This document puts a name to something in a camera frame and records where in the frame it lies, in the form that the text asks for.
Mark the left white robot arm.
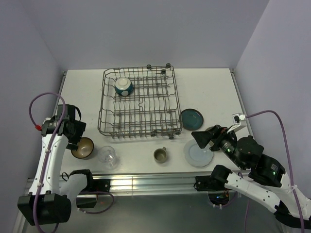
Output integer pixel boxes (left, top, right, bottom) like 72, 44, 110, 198
17, 104, 95, 226

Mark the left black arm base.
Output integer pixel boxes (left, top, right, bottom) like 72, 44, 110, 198
76, 179, 110, 209

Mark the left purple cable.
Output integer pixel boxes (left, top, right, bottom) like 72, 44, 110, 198
29, 92, 67, 233

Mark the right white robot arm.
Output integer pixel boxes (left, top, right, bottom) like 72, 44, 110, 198
191, 125, 311, 229

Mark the teal glazed saucer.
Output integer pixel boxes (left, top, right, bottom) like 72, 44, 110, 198
181, 108, 204, 131

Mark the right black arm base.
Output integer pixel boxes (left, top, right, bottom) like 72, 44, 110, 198
193, 176, 218, 192

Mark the teal white-dotted bowl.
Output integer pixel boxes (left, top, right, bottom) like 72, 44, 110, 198
114, 78, 134, 96

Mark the grey wire dish rack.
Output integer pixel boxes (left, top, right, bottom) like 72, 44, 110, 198
97, 63, 183, 139

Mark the clear drinking glass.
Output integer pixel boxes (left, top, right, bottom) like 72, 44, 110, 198
97, 146, 118, 169

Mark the light blue scalloped plate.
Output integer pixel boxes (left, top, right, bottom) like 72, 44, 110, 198
183, 140, 214, 167

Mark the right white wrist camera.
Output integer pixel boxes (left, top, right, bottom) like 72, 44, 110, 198
227, 113, 247, 133

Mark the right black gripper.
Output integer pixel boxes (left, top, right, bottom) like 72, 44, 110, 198
190, 123, 245, 168

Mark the grey ceramic mug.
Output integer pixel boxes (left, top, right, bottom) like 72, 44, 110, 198
154, 147, 168, 164

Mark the aluminium front rail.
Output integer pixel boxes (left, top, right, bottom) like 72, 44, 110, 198
93, 172, 211, 196

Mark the dark patterned bowl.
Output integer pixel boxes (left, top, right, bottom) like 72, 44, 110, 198
71, 137, 94, 159

